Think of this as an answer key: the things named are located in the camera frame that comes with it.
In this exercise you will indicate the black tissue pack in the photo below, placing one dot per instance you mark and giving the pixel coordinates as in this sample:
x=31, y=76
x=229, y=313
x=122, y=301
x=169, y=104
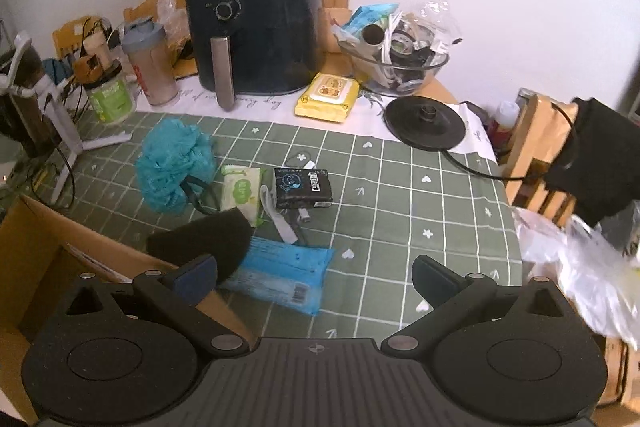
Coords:
x=300, y=187

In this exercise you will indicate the black kettle base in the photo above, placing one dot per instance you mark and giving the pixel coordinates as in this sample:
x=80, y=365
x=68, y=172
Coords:
x=425, y=124

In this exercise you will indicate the teal bath loofah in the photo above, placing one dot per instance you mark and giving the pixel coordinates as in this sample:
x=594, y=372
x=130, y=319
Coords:
x=172, y=167

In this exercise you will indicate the green checked tablecloth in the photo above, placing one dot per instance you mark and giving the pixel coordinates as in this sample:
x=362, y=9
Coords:
x=400, y=217

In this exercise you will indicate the green tissue pack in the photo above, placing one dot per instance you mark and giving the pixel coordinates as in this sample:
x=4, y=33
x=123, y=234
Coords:
x=240, y=192

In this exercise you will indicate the white plastic bag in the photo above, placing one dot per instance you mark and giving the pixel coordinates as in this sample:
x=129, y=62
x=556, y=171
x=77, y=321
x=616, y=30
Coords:
x=585, y=267

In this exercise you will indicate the dark air fryer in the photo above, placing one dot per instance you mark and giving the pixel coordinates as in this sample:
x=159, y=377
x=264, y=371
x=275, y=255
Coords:
x=270, y=22

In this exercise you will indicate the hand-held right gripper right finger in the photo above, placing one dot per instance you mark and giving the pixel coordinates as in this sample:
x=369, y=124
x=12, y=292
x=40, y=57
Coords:
x=430, y=279

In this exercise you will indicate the yellow wet wipes pack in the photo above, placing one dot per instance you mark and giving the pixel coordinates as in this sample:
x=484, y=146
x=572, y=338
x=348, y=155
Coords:
x=327, y=99

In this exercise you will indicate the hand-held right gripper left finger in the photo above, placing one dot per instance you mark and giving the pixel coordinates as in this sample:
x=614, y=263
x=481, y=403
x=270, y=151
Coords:
x=197, y=279

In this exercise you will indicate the blue wet wipes pack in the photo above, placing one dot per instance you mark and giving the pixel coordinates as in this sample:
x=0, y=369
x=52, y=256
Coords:
x=285, y=269

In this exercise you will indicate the red bottle with white cap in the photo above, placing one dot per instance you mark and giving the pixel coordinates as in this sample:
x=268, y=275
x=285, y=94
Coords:
x=502, y=122

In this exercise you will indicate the green label jar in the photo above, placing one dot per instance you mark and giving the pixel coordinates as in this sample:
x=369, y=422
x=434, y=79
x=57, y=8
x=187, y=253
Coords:
x=110, y=97

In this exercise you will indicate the glass bowl with clutter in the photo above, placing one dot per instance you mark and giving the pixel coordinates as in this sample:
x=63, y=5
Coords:
x=395, y=62

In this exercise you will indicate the white tripod phone stand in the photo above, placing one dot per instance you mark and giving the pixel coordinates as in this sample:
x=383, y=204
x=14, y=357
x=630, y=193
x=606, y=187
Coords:
x=65, y=122

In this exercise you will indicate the cardboard box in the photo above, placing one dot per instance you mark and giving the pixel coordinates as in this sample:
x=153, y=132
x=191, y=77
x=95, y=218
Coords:
x=35, y=247

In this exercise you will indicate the black sponge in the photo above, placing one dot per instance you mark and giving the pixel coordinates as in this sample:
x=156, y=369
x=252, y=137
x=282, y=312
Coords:
x=205, y=237

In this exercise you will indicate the shaker bottle with grey lid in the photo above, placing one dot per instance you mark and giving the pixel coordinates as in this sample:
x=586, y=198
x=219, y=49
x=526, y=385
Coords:
x=152, y=67

